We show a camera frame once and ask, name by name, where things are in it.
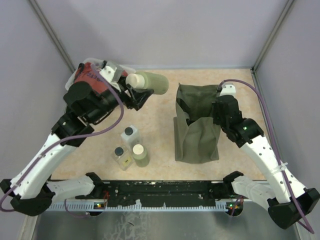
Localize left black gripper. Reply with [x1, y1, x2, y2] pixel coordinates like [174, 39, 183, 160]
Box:
[88, 74, 155, 123]

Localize green bottle white cap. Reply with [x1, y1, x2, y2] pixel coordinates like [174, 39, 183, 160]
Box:
[125, 71, 169, 95]
[132, 144, 150, 168]

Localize olive green canvas bag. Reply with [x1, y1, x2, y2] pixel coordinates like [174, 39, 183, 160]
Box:
[173, 84, 221, 164]

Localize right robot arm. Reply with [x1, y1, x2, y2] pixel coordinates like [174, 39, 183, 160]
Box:
[213, 95, 320, 229]

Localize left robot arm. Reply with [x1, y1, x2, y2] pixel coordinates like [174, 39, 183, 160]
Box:
[0, 74, 154, 217]

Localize red printed t-shirt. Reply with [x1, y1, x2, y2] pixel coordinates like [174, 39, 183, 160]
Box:
[73, 62, 130, 97]

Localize white plastic basket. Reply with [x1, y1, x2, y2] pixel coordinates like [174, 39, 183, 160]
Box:
[65, 57, 136, 90]

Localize square clear bottle black cap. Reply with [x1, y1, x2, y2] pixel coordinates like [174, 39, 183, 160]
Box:
[112, 145, 134, 171]

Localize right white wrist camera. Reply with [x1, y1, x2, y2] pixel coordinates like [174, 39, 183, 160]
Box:
[216, 83, 236, 98]

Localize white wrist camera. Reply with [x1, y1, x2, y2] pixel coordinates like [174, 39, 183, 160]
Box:
[216, 83, 236, 98]
[99, 61, 124, 91]

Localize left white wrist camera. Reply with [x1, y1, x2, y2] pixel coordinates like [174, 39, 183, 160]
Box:
[99, 61, 124, 91]

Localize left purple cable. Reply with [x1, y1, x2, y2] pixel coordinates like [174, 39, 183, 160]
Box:
[0, 63, 125, 221]

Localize purple cable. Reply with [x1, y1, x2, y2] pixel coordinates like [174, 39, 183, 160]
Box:
[217, 79, 315, 235]
[0, 63, 125, 221]

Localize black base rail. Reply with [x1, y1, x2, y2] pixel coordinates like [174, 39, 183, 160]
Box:
[74, 178, 247, 207]

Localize white slotted cable duct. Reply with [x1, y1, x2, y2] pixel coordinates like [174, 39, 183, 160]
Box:
[48, 201, 241, 213]

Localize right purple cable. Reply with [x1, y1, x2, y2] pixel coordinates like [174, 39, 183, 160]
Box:
[217, 79, 315, 235]

